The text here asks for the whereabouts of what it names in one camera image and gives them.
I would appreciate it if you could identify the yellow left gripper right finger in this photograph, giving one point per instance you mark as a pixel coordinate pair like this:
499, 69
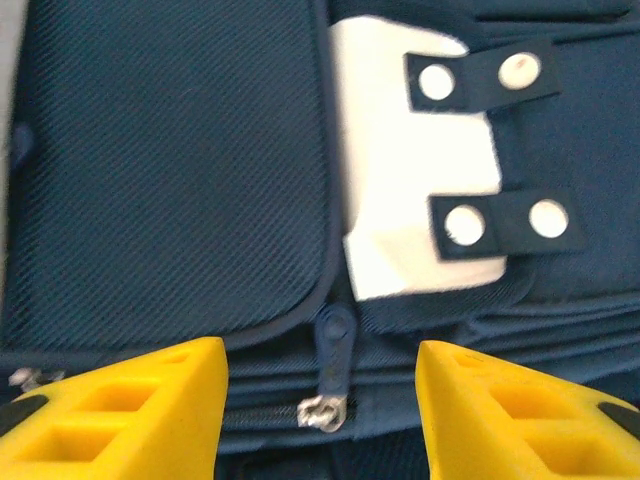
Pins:
525, 430

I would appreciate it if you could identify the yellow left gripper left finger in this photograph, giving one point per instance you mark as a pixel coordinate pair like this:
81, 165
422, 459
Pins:
100, 425

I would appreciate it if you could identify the navy blue student backpack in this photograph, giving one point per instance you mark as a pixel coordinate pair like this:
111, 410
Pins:
175, 175

